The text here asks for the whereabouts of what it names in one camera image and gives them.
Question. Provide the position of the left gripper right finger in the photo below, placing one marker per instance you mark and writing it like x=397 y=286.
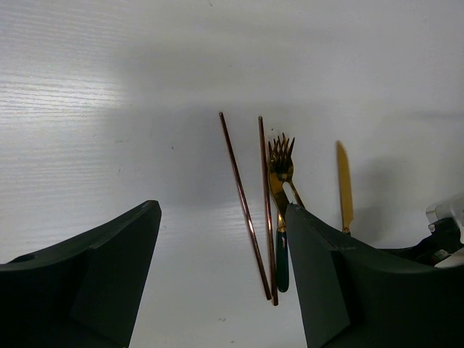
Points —
x=354 y=295

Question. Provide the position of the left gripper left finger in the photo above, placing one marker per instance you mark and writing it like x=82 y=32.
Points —
x=84 y=291

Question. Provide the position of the gold knife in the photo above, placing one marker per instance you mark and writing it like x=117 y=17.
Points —
x=279 y=196
x=345 y=188

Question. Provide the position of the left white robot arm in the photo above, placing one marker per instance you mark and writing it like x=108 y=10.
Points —
x=86 y=291

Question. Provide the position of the copper chopstick right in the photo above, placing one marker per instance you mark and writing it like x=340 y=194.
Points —
x=268 y=217

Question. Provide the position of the copper chopstick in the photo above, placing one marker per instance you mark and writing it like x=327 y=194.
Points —
x=268 y=217
x=245 y=208

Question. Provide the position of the copper chopstick left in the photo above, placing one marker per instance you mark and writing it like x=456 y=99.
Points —
x=245 y=208

